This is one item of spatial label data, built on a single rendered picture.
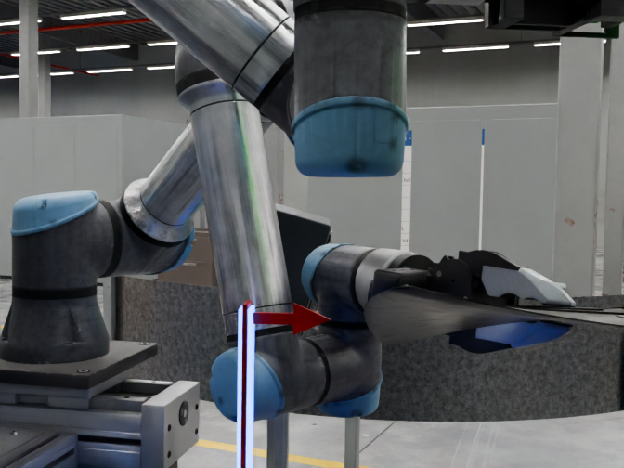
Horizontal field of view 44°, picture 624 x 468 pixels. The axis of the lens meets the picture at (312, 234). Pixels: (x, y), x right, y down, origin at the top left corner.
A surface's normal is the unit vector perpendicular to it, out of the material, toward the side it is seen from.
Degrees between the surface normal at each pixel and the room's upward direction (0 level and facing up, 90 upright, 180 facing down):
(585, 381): 90
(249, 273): 80
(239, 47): 109
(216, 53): 123
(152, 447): 90
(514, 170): 90
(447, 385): 90
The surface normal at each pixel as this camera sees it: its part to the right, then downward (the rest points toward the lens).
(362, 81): 0.16, 0.05
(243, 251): -0.03, -0.13
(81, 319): 0.72, -0.26
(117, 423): -0.20, 0.05
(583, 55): -0.40, 0.04
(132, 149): 0.91, 0.04
